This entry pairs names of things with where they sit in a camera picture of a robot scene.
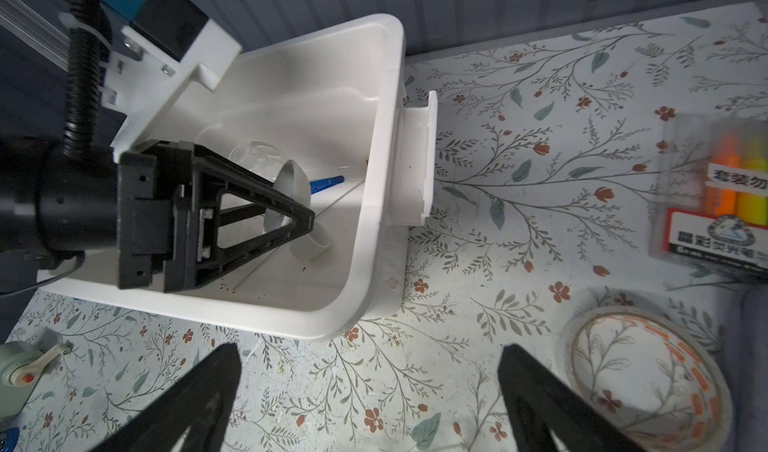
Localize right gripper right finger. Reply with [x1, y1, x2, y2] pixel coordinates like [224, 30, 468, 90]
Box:
[497, 344, 642, 452]

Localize white plastic storage bin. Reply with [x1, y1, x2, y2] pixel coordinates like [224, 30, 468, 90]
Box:
[49, 14, 438, 340]

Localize colourful marker pack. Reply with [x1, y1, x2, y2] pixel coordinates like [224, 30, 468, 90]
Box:
[650, 114, 767, 282]

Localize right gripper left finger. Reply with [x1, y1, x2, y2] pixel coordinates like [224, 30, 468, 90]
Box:
[94, 343, 242, 451]

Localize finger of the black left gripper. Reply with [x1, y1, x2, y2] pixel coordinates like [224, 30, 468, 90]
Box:
[185, 145, 315, 284]

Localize blue black small device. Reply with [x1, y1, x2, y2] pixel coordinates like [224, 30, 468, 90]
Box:
[0, 427, 20, 452]

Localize white round dish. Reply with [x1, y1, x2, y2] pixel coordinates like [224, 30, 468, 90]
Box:
[264, 160, 311, 232]

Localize clear tape roll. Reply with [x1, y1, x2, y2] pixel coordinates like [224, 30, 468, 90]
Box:
[556, 306, 733, 451]

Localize blue plastic tweezers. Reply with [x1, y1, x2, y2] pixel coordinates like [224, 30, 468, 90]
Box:
[310, 175, 345, 194]

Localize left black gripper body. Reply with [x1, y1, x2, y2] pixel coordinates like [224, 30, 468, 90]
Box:
[117, 140, 194, 292]

